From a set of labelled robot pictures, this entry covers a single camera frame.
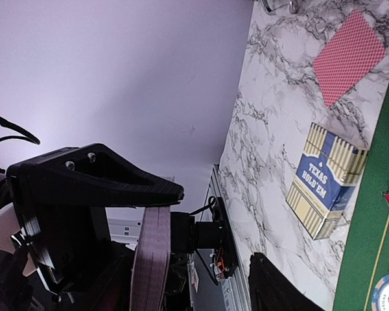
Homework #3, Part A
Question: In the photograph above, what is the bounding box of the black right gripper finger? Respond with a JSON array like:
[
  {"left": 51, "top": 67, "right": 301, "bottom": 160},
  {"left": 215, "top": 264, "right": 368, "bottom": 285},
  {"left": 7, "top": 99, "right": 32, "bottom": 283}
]
[{"left": 6, "top": 143, "right": 184, "bottom": 207}]

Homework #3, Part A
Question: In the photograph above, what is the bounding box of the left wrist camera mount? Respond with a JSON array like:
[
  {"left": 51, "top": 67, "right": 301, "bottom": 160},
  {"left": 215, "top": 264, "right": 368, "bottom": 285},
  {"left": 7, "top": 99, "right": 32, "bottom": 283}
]
[{"left": 0, "top": 203, "right": 36, "bottom": 276}]

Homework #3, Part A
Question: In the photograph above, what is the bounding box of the dropped red card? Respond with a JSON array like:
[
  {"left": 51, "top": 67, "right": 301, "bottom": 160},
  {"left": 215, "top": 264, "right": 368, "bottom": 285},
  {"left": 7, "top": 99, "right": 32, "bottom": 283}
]
[{"left": 312, "top": 10, "right": 386, "bottom": 107}]

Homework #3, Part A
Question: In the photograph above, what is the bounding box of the blue gold card box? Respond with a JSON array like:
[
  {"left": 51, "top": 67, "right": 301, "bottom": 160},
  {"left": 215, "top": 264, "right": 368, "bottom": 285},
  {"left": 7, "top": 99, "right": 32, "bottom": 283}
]
[{"left": 286, "top": 123, "right": 368, "bottom": 240}]

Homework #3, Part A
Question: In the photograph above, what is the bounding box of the round green poker mat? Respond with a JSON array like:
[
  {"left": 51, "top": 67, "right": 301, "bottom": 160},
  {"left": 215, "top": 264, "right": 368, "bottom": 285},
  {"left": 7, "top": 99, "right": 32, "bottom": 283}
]
[{"left": 333, "top": 85, "right": 389, "bottom": 310}]

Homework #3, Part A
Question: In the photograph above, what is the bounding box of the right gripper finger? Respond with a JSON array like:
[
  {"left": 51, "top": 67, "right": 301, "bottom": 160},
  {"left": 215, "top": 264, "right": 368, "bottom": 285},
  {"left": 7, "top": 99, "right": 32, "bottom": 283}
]
[
  {"left": 53, "top": 252, "right": 133, "bottom": 310},
  {"left": 248, "top": 253, "right": 321, "bottom": 311}
]

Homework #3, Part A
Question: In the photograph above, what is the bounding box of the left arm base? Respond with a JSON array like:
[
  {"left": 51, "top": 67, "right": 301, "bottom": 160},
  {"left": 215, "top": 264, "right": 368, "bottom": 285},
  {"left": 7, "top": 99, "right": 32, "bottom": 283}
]
[{"left": 171, "top": 196, "right": 239, "bottom": 285}]

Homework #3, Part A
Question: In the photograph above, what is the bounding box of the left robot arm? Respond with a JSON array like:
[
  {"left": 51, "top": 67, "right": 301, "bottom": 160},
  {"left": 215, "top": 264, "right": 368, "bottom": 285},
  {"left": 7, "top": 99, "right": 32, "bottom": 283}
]
[{"left": 0, "top": 168, "right": 127, "bottom": 310}]

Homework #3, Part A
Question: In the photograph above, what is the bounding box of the red back card deck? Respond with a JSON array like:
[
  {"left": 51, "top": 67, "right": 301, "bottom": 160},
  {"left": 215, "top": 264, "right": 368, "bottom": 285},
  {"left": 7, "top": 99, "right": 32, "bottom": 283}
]
[{"left": 129, "top": 207, "right": 171, "bottom": 310}]

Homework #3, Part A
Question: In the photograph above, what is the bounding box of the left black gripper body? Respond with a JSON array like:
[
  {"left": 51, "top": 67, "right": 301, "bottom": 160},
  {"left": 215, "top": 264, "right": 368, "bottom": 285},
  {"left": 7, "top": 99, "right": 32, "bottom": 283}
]
[{"left": 12, "top": 197, "right": 119, "bottom": 303}]

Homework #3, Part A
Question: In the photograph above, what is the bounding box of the aluminium front rail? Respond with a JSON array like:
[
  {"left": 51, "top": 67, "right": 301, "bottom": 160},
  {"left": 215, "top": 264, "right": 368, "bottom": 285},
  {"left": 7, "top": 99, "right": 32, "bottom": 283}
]
[{"left": 113, "top": 165, "right": 239, "bottom": 310}]

